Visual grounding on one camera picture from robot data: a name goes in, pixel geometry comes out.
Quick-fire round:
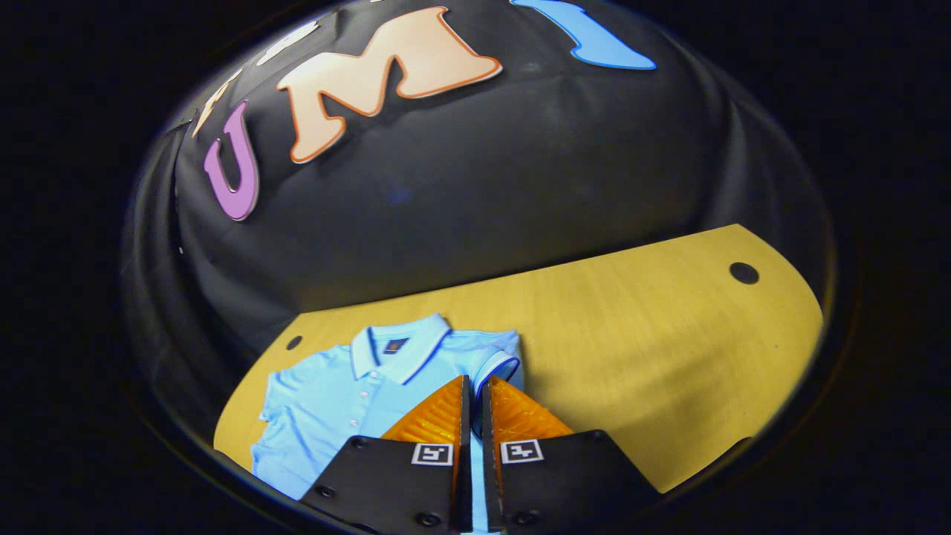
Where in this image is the light blue T-shirt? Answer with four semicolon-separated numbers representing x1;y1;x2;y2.
250;312;525;533

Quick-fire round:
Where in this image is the black backdrop cloth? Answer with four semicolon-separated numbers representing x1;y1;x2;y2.
123;0;837;454

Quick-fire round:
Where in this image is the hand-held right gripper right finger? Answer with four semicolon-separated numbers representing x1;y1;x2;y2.
481;375;662;534

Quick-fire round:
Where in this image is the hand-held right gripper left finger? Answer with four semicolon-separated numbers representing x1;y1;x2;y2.
301;375;474;535

